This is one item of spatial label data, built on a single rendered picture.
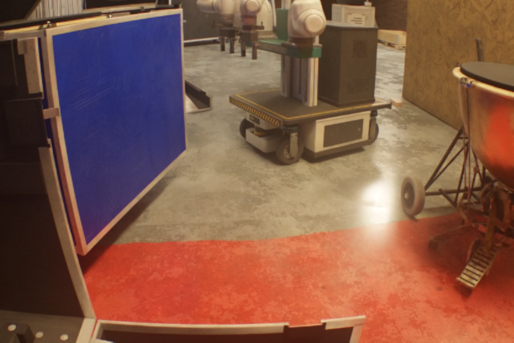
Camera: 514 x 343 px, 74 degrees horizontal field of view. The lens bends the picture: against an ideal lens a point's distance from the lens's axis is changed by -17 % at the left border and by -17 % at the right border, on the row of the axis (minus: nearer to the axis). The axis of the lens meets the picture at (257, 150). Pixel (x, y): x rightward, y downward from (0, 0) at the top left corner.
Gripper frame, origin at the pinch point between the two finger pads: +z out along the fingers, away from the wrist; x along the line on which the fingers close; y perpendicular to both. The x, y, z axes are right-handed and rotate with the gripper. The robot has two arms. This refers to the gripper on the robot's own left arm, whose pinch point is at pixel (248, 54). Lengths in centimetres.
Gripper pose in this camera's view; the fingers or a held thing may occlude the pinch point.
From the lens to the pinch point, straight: 231.1
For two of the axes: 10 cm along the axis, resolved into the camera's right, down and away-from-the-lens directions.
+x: 4.9, 3.2, -8.1
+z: 0.0, 9.3, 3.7
